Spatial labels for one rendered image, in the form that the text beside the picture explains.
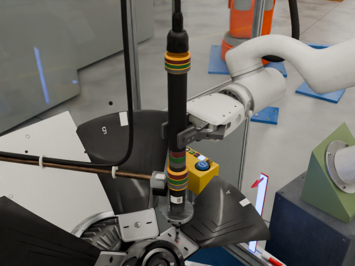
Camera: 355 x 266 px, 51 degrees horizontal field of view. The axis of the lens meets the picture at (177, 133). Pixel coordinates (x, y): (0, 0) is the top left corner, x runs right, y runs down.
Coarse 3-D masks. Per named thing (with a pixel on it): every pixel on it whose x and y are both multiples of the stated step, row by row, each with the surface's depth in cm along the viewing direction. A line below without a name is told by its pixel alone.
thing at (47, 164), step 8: (0, 160) 82; (8, 160) 82; (16, 160) 81; (24, 160) 81; (32, 160) 81; (64, 168) 80; (72, 168) 79; (80, 168) 79; (88, 168) 79; (96, 168) 78; (104, 168) 78; (120, 176) 78; (128, 176) 77; (136, 176) 77; (144, 176) 76
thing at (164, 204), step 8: (152, 176) 76; (152, 184) 76; (160, 184) 75; (152, 192) 76; (160, 192) 76; (168, 192) 78; (160, 200) 78; (168, 200) 79; (160, 208) 79; (168, 208) 80; (192, 208) 80; (168, 216) 78; (176, 216) 78; (184, 216) 78; (192, 216) 80
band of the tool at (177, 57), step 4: (188, 52) 61; (168, 56) 60; (172, 56) 63; (176, 56) 63; (180, 56) 63; (184, 56) 63; (188, 56) 60; (176, 60) 59; (180, 60) 59; (172, 64) 60; (176, 64) 60; (180, 64) 60
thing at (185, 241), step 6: (174, 228) 90; (162, 234) 88; (174, 234) 88; (180, 234) 88; (168, 240) 87; (174, 240) 87; (186, 240) 87; (192, 240) 87; (180, 246) 85; (186, 246) 85; (192, 246) 85; (198, 246) 86; (186, 252) 84; (192, 252) 84
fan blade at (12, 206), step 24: (0, 216) 63; (24, 216) 65; (0, 240) 64; (24, 240) 66; (48, 240) 68; (72, 240) 69; (0, 264) 66; (24, 264) 67; (48, 264) 69; (72, 264) 72
